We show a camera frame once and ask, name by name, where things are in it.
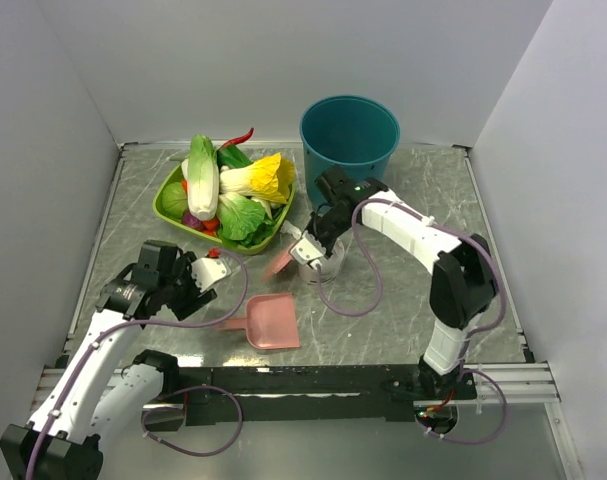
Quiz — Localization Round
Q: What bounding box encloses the pink hand brush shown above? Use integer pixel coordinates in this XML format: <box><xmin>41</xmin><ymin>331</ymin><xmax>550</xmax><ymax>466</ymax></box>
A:
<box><xmin>262</xmin><ymin>246</ymin><xmax>293</xmax><ymax>281</ymax></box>

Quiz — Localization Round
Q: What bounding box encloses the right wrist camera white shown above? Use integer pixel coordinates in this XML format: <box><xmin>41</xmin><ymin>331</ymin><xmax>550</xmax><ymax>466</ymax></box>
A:
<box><xmin>289</xmin><ymin>234</ymin><xmax>326</xmax><ymax>271</ymax></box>

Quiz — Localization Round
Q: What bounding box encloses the pink dustpan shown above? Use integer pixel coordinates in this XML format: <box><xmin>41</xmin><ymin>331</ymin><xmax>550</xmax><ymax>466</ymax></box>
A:
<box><xmin>215</xmin><ymin>293</ymin><xmax>300</xmax><ymax>350</ymax></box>

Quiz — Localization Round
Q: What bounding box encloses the red chili pepper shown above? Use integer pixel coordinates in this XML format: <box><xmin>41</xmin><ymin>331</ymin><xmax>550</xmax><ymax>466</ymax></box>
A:
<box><xmin>219</xmin><ymin>128</ymin><xmax>254</xmax><ymax>149</ymax></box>

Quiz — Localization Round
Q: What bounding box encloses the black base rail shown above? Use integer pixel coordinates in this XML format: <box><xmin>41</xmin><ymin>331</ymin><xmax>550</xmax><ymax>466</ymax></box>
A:
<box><xmin>150</xmin><ymin>364</ymin><xmax>477</xmax><ymax>426</ymax></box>

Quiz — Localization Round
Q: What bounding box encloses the round green cabbage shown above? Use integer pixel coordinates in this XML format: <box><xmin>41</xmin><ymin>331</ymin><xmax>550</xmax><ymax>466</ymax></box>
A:
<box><xmin>161</xmin><ymin>182</ymin><xmax>188</xmax><ymax>220</ymax></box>

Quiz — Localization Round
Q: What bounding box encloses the green leafy bok choy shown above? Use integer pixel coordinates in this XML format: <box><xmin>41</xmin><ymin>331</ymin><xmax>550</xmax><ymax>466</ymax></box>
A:
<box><xmin>216</xmin><ymin>193</ymin><xmax>274</xmax><ymax>248</ymax></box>

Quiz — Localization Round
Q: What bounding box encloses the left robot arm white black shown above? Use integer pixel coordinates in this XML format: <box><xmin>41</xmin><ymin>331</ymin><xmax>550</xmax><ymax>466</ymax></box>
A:
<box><xmin>0</xmin><ymin>240</ymin><xmax>231</xmax><ymax>479</ymax></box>

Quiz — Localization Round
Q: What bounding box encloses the teal plastic bucket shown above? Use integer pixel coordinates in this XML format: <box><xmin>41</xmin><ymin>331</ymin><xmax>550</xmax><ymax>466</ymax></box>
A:
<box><xmin>299</xmin><ymin>95</ymin><xmax>400</xmax><ymax>207</ymax></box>

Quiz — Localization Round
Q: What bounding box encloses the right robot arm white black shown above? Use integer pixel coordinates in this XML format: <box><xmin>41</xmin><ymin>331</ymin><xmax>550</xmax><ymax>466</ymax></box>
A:
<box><xmin>290</xmin><ymin>166</ymin><xmax>505</xmax><ymax>399</ymax></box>

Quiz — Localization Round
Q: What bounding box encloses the green vegetable basket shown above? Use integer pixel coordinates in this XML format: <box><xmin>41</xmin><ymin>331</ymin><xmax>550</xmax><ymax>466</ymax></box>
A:
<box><xmin>152</xmin><ymin>164</ymin><xmax>296</xmax><ymax>255</ymax></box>

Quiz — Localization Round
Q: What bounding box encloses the paper scrap behind roll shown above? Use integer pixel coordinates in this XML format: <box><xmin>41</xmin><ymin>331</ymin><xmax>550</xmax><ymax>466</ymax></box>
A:
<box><xmin>280</xmin><ymin>220</ymin><xmax>302</xmax><ymax>240</ymax></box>

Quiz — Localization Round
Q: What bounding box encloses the green white napa cabbage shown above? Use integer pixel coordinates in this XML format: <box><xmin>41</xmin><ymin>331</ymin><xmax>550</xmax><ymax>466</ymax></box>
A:
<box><xmin>182</xmin><ymin>134</ymin><xmax>219</xmax><ymax>221</ymax></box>

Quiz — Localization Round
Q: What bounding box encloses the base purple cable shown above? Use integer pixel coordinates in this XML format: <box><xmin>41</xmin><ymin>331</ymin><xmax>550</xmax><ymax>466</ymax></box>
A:
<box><xmin>141</xmin><ymin>384</ymin><xmax>244</xmax><ymax>457</ymax></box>
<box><xmin>416</xmin><ymin>367</ymin><xmax>509</xmax><ymax>446</ymax></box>

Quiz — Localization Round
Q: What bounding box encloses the white tissue roll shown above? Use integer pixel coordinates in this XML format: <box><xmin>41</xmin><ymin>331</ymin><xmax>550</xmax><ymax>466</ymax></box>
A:
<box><xmin>298</xmin><ymin>239</ymin><xmax>345</xmax><ymax>285</ymax></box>

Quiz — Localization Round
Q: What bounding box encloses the purple onion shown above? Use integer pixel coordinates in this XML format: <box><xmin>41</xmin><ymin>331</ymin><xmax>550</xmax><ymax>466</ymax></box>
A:
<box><xmin>181</xmin><ymin>210</ymin><xmax>205</xmax><ymax>231</ymax></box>

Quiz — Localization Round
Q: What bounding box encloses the dark green pepper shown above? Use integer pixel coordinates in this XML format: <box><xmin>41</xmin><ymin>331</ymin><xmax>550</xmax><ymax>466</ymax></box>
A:
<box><xmin>217</xmin><ymin>145</ymin><xmax>252</xmax><ymax>169</ymax></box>

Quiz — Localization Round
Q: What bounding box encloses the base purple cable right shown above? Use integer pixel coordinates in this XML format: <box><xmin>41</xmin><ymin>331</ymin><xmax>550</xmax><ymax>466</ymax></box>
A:
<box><xmin>416</xmin><ymin>367</ymin><xmax>509</xmax><ymax>446</ymax></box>

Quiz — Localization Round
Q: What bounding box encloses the yellow white cabbage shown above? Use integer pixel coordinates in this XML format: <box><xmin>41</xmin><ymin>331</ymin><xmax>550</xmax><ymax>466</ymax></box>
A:
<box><xmin>219</xmin><ymin>153</ymin><xmax>295</xmax><ymax>204</ymax></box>

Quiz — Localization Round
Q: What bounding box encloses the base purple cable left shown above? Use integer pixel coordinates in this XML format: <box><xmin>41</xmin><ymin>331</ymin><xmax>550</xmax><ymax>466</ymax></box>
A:
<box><xmin>141</xmin><ymin>384</ymin><xmax>244</xmax><ymax>457</ymax></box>

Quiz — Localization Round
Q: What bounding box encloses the red tomato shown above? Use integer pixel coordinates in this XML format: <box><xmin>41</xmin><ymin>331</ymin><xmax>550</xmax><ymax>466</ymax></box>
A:
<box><xmin>202</xmin><ymin>217</ymin><xmax>220</xmax><ymax>237</ymax></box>

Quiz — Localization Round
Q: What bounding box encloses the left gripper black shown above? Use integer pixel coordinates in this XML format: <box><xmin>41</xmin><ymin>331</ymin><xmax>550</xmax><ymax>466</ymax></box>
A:
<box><xmin>158</xmin><ymin>251</ymin><xmax>216</xmax><ymax>319</ymax></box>

